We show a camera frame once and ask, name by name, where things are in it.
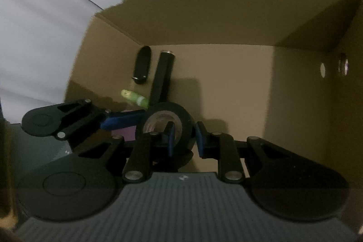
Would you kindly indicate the large cardboard box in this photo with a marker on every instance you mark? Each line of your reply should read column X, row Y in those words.
column 227, row 83

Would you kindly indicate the green lip balm tube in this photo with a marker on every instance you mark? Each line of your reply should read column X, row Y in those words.
column 136, row 99

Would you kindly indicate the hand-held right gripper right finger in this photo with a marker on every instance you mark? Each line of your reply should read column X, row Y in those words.
column 202, row 142

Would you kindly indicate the small black oval case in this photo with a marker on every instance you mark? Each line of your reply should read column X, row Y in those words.
column 141, row 64

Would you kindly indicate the black tape roll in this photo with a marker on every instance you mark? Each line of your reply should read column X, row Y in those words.
column 181, row 114

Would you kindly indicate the black cylinder tube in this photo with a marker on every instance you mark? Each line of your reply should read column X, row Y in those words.
column 163, row 74

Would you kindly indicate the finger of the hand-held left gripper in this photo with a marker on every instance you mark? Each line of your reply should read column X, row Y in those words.
column 122, row 121

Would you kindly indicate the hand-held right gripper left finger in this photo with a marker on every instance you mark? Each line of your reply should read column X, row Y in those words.
column 171, row 140

